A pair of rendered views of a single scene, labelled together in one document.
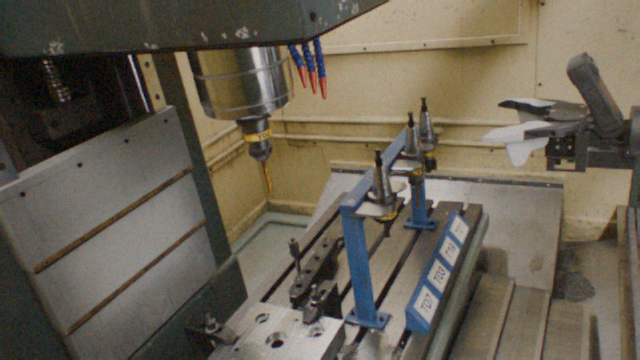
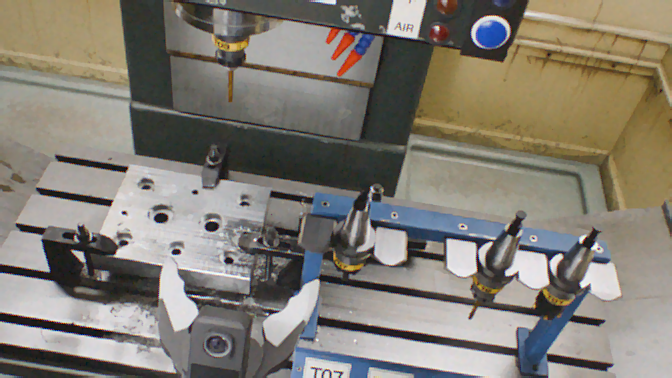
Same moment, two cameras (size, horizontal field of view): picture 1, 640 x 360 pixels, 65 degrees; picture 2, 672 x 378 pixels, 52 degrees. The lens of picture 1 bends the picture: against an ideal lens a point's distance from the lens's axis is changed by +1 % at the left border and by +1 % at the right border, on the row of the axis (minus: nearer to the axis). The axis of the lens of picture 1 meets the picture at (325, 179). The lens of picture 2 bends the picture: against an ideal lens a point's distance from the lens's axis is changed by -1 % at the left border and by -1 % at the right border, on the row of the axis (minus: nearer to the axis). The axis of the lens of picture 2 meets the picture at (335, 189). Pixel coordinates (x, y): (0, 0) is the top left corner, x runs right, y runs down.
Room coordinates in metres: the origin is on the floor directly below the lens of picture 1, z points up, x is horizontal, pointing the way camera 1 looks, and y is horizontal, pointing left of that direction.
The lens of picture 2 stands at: (0.56, -0.65, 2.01)
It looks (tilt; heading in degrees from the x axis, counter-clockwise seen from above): 47 degrees down; 58
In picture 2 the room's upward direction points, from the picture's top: 10 degrees clockwise
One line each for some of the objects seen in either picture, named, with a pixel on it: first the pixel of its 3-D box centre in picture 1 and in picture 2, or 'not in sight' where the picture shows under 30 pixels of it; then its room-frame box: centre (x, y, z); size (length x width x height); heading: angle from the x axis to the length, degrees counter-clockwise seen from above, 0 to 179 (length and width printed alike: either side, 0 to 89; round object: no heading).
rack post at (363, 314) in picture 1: (359, 269); (311, 269); (0.93, -0.04, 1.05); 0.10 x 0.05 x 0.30; 59
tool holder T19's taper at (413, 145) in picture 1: (412, 138); (506, 244); (1.14, -0.23, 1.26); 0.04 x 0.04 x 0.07
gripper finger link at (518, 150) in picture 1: (516, 147); (175, 307); (0.64, -0.28, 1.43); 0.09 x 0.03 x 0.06; 96
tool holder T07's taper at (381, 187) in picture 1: (380, 178); (358, 220); (0.95, -0.12, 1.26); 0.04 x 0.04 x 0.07
